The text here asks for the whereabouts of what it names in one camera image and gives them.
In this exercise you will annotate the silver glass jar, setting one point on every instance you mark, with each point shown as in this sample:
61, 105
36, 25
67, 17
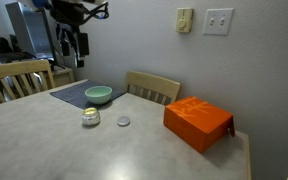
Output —
91, 118

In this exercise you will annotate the small wooden side table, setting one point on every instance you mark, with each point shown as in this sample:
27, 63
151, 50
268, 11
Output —
62, 76

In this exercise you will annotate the round silver jar lid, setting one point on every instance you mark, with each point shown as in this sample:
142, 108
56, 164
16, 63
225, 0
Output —
123, 121

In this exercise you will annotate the light wooden slatted chair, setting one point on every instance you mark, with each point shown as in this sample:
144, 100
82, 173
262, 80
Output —
152, 87

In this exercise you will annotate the white double light switch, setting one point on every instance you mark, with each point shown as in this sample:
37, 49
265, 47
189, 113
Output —
218, 21

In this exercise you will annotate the orange cardboard box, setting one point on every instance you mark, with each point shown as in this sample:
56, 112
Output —
197, 121

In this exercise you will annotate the mint green bowl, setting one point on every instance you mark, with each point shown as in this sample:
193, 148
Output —
98, 94

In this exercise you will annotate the beige wall thermostat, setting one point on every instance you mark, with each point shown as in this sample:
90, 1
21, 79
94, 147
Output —
184, 20

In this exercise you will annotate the wooden chair with cushion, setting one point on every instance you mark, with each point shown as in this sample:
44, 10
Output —
17, 78

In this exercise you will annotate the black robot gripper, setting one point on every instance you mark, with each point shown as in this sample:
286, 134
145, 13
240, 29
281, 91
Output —
67, 11

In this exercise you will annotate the dark grey cloth placemat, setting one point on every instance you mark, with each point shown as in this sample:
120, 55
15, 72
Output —
70, 95

